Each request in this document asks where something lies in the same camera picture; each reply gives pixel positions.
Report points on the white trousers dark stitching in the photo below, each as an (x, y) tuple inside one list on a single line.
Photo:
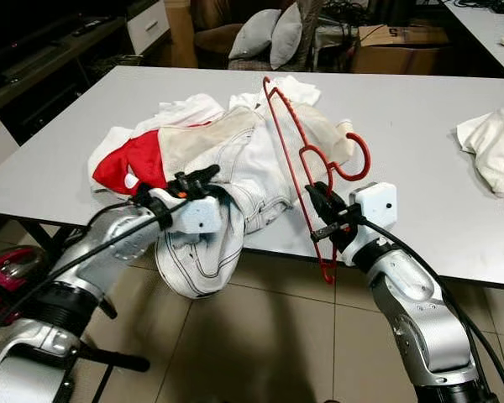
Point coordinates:
[(235, 168)]

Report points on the small red garment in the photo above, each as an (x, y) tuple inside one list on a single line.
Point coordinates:
[(139, 159)]

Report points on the grey pillow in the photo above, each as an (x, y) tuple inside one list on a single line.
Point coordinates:
[(287, 35), (252, 35)]

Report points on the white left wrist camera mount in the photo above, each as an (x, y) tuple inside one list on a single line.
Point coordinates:
[(197, 214)]

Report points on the white crumpled shirt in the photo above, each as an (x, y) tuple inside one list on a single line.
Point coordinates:
[(189, 109)]

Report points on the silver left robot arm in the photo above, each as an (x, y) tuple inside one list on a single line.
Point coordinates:
[(109, 248)]

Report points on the black metal frame legs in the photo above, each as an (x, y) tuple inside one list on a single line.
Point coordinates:
[(122, 361)]

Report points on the red plastic hanger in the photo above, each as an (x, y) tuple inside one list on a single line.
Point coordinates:
[(368, 158)]

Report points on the white drawer cabinet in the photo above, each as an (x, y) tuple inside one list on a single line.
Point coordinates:
[(149, 23)]

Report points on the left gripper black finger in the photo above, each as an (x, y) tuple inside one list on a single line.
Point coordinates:
[(206, 175)]

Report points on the red and grey vacuum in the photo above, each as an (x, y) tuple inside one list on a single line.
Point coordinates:
[(8, 273)]

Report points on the white garment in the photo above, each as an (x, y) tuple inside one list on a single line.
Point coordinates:
[(496, 143)]

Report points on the brown armchair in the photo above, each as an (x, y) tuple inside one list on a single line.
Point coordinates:
[(210, 38)]

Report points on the black low bench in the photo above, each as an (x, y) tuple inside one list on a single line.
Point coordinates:
[(42, 75)]

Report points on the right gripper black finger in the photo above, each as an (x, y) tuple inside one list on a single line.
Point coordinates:
[(328, 232), (320, 196)]

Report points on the brown cardboard box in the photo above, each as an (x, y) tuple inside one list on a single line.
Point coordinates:
[(403, 54)]

